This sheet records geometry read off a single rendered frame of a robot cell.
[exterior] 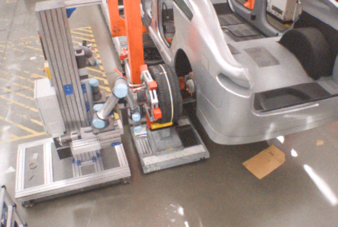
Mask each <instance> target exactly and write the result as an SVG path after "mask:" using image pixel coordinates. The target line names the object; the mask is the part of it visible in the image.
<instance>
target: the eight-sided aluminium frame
mask: <svg viewBox="0 0 338 227"><path fill-rule="evenodd" d="M147 77H148V78H149V79H150V80H148V78H147ZM144 78H145V80H146V83H147V86H148V82H150V81H153V79H152V77H151V75H150V73H149V72H148V70H147V71H143V72H142V73H141V76H140V82H141V84H143V80H144ZM148 91H149V88H148ZM149 94H150V97H151V104H152V108H151V106H150V104H149V103H148V106H147V105H146V104H144V105H145V110H146V113H147V115H148V118H149V120H150V121H156V120H158V119H155V118H154V116H153V109H154V105H155V108H158V99H157V98H156V93H155V90H153V94H154V99H153V96H152V91H149ZM148 111H150V112H151V115H152V116H150V114H149V112H148Z"/></svg>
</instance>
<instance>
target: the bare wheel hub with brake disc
mask: <svg viewBox="0 0 338 227"><path fill-rule="evenodd" d="M188 76H189V80H187V84H189V86H190V89H189V90H188V92H189V93H190V94H191V93H192V98H193V99H196V88H195V81H194V75H193V72H190V73H189V75H188Z"/></svg>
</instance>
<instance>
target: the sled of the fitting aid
mask: <svg viewBox="0 0 338 227"><path fill-rule="evenodd" d="M174 129H175V128H174ZM175 131H176V129H175ZM146 132H147V135H148V138H149V140H150V142H151V145H152V148H153V151H154V154H155V156H160V155H165V154H169V153H174V152H179V151H182V150H184V145H183V143H182V141H181V139H180V141H181V143H182V145H181V146H176V147H172V148H169V149H165V150H159V151H158V150H157V147H156V145H155V143H154V140H153V137H152V134H151V131H150V130H148V127H147V126H146ZM176 133H177V131H176ZM177 135H178V134H177ZM178 137H179V135H178ZM179 138H180V137H179Z"/></svg>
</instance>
